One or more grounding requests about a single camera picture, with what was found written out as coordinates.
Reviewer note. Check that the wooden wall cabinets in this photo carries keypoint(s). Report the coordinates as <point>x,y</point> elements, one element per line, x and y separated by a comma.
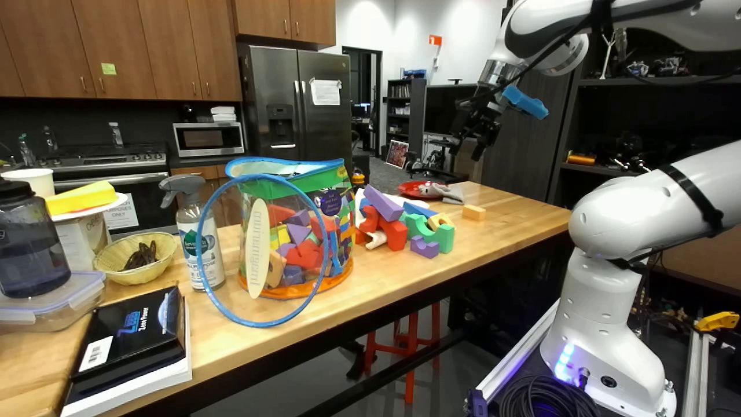
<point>145,46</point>

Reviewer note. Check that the black box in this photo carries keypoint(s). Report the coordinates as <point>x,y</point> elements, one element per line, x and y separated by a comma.
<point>127,336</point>

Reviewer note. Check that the microwave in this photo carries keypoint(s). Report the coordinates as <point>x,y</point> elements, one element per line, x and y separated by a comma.
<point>208,139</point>

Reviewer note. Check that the grey cloth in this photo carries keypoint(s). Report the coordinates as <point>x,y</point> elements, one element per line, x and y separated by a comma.
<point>447,192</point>

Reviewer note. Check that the yellow clamp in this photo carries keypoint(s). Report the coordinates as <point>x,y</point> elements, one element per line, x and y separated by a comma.
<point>718,320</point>

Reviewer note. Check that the stack of white plates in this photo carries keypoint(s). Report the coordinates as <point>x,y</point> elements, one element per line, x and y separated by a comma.
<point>223,114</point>

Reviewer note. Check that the dark pods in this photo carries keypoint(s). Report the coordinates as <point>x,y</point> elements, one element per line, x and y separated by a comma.
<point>142,256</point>

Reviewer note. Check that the spray bottle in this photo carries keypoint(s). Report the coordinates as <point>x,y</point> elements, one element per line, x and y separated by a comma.
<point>200,243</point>

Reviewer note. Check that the white plate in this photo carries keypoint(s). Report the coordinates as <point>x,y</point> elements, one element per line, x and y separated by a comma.
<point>104,209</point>

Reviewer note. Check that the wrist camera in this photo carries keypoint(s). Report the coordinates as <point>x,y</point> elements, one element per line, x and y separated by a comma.
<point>525,102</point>

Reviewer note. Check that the stove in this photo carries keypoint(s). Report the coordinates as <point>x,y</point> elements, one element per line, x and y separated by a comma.
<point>110,179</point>

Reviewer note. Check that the framed picture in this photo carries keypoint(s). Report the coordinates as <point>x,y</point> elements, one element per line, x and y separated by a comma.
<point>397,154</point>

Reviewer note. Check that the red stool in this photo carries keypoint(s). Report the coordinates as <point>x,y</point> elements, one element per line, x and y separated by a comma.
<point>405,341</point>

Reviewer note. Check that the green foam block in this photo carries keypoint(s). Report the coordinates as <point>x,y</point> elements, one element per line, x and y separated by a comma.
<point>443,237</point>

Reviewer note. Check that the clear plastic container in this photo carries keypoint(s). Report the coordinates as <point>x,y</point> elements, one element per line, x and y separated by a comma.
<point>52,307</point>

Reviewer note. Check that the red foam arch block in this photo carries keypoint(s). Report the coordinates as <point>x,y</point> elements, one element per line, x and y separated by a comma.
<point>369,220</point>

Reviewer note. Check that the red plate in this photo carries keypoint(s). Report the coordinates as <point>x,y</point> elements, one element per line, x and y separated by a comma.
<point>410,189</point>

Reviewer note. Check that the dark shelving unit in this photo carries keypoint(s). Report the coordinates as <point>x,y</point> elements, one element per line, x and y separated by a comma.
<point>637,116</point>

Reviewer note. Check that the white foam arch block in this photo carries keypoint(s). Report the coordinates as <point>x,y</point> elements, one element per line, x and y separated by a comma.
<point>376,239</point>

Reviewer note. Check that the white book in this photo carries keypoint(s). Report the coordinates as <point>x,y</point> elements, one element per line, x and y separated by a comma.
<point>145,382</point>

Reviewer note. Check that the heap of foam blocks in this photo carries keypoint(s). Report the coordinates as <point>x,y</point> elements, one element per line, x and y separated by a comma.
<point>304,246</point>

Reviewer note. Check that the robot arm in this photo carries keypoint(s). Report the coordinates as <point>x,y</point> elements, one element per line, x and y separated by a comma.
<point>613,231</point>

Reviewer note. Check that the black monitor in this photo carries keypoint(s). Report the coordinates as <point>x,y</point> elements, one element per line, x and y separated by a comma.
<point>446,110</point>

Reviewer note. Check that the dark water bottle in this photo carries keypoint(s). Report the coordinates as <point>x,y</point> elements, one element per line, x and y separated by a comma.
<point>29,243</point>

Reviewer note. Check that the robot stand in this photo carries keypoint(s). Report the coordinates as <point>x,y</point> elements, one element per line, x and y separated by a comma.
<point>521,353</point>

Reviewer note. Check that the yellow foam arch block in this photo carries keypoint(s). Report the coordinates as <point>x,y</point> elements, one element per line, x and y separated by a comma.
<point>440,220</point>

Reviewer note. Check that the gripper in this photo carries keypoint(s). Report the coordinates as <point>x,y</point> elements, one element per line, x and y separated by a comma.
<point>481,117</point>

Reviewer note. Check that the small purple foam block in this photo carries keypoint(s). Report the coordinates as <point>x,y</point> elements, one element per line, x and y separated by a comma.
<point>424,248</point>

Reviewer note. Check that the black bookshelf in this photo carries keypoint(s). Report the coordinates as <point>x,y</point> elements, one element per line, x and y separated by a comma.
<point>399,110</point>

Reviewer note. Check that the white carton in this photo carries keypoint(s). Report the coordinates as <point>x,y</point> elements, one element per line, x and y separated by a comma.
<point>81,240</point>

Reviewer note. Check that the wicker bowl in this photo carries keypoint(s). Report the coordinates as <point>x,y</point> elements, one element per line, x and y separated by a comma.
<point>116,263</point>

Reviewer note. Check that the blue foam block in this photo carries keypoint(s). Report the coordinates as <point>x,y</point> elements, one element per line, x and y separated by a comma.
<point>418,208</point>

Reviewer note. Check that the white cup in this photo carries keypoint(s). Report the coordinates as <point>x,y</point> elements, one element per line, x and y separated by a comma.
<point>35,179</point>

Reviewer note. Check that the orange foam block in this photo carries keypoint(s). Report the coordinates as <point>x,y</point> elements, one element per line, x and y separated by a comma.
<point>359,236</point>

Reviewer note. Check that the clear toy bag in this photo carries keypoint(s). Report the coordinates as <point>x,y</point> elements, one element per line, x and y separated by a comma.
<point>272,191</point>

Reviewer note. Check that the long purple foam block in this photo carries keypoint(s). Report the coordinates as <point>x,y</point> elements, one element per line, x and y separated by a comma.
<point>383,202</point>

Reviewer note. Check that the yellow sponge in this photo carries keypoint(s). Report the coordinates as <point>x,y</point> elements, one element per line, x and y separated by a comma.
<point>81,198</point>

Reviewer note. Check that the steel refrigerator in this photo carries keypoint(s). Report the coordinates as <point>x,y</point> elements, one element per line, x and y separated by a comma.
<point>295,104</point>

